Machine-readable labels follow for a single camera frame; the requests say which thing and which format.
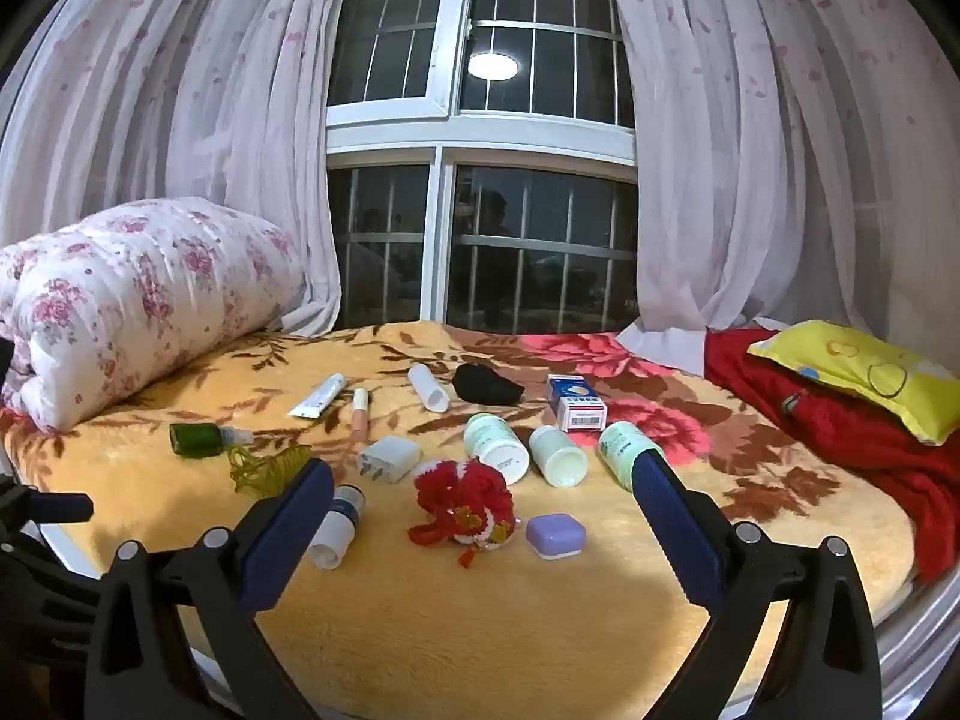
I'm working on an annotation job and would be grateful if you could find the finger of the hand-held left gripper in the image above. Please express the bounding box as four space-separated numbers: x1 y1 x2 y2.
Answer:
0 481 95 533

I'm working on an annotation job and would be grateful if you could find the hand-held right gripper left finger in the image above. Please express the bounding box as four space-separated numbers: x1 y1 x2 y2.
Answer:
82 456 335 720

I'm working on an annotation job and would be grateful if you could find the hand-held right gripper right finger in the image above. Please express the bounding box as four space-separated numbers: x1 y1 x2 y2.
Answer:
631 452 883 720

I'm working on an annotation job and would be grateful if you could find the white bottle with green label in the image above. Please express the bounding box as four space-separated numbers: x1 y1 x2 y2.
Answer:
529 425 589 488
463 412 532 485
597 421 647 494

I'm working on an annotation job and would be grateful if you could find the white translucent cylinder tube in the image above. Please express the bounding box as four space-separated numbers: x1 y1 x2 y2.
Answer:
407 364 451 413

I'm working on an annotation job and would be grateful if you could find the white bottle with blue band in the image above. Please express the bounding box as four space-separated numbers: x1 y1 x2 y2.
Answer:
307 485 368 569

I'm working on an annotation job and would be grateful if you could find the yellow-green mesh net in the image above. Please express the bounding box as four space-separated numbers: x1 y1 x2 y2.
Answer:
228 444 312 500

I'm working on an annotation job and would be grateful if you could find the purple rounded case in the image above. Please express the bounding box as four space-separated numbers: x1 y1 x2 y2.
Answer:
525 513 586 562

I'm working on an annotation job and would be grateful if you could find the white charger plug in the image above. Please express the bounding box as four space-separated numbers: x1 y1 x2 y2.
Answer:
357 435 423 484

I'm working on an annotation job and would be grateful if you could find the dark green glass bottle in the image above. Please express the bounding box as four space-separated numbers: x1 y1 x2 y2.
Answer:
169 422 254 458

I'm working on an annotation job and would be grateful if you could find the white squeeze tube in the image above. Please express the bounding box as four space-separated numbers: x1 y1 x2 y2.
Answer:
288 373 347 420

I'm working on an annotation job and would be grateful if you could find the blue and white carton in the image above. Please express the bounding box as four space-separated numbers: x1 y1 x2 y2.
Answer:
546 373 609 434

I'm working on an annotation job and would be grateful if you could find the red plush toy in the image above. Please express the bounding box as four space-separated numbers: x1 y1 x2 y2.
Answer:
408 457 518 569

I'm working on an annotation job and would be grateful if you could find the red fleece blanket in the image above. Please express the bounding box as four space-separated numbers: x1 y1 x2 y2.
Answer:
703 325 960 583

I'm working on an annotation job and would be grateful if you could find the yellow floral fleece blanket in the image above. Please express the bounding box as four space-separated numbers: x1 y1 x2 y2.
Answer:
0 319 920 720

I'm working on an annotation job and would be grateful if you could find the floral white rolled quilt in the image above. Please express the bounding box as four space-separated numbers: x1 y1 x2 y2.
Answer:
0 196 307 433

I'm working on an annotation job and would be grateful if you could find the yellow packet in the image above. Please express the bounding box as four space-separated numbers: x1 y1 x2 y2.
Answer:
748 319 960 448

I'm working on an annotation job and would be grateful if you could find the black cloth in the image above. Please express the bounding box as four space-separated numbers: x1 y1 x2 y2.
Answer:
452 362 527 404

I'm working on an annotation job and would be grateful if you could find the grey striped mattress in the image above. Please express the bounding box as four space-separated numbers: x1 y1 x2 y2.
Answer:
874 570 960 720

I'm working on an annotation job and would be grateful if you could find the sheer pink-patterned curtain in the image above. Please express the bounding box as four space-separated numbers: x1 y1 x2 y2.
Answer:
606 0 960 377
0 0 358 338

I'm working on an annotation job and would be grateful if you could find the white-framed barred window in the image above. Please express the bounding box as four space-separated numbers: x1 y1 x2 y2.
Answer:
325 0 640 336

